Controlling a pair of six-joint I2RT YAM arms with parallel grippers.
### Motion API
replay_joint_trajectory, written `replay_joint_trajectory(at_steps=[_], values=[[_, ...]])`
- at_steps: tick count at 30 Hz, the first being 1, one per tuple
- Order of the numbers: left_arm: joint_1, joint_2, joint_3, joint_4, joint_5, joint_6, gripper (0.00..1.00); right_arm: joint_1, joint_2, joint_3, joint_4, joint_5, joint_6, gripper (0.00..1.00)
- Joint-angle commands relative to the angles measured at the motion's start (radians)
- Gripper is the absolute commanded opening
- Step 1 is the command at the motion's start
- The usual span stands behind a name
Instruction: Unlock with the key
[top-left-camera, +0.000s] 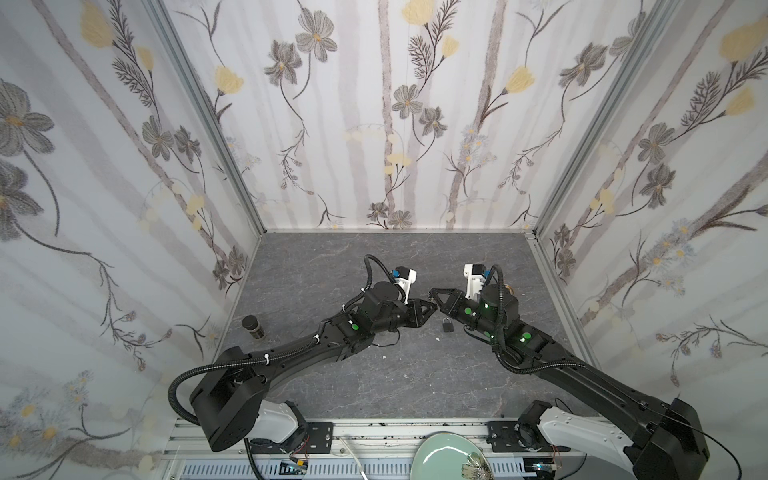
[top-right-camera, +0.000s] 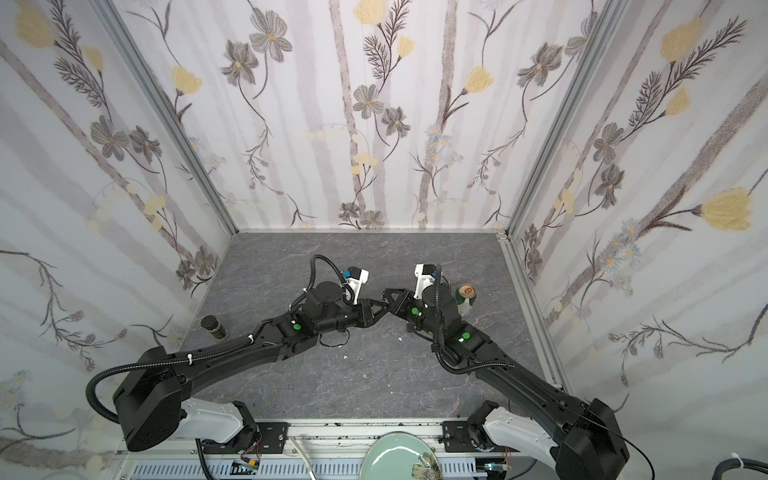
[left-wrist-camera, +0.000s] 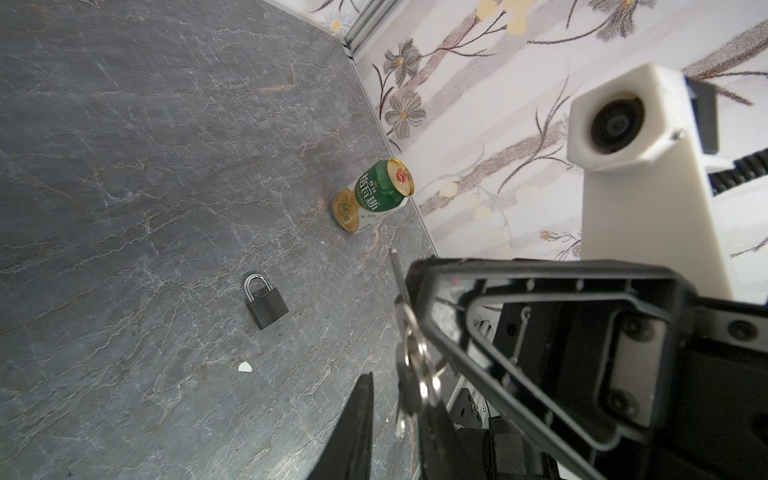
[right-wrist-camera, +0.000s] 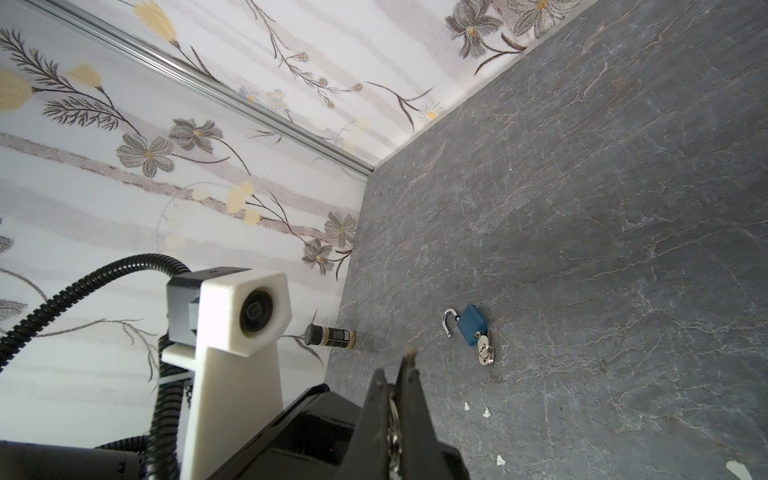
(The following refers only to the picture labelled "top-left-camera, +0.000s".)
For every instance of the small dark jar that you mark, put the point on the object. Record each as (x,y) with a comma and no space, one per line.
(253,327)

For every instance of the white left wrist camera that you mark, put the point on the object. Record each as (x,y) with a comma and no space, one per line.
(404,278)

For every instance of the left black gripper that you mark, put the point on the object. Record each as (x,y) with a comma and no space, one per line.
(409,311)

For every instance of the small black padlock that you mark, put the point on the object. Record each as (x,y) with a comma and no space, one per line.
(447,325)

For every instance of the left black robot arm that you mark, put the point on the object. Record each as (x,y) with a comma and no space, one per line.
(227,398)

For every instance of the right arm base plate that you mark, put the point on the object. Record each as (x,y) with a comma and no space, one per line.
(507,436)

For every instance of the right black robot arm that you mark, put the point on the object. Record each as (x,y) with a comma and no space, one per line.
(644,435)

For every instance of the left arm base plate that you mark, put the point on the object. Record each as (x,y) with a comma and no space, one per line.
(312,438)

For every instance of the light green plate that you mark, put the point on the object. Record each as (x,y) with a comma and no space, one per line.
(444,456)

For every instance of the aluminium frame rail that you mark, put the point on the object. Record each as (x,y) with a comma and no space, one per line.
(361,449)

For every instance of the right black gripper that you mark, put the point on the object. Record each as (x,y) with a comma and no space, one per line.
(458,304)

